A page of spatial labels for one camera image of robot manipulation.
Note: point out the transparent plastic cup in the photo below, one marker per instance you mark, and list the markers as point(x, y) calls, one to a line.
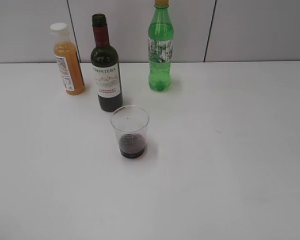
point(130, 125)

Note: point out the red wine bottle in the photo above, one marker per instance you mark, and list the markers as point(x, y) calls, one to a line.
point(105, 64)

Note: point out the green soda bottle yellow cap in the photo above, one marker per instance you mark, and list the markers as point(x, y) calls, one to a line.
point(160, 47)

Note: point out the orange juice bottle white cap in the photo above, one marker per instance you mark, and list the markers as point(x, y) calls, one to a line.
point(65, 53)

